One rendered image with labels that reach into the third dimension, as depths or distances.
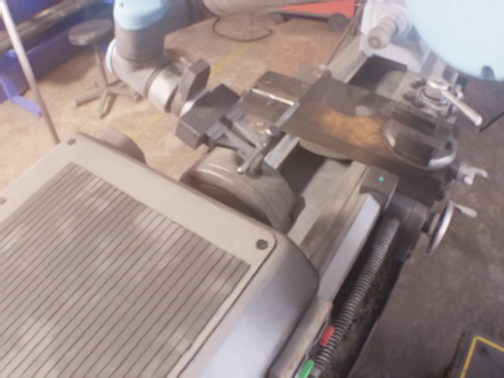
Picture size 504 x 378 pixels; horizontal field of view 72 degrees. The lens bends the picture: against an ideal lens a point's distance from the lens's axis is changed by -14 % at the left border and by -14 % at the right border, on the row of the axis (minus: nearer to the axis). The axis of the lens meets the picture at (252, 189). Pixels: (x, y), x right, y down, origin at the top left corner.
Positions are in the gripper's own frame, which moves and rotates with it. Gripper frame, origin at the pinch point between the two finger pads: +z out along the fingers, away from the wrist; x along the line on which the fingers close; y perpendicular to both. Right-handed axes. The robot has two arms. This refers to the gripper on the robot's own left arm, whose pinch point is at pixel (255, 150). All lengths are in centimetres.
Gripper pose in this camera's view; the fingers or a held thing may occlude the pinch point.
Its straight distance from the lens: 71.3
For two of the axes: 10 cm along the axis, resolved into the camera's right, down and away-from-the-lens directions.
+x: -5.3, 6.4, -5.6
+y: -3.0, 4.8, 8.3
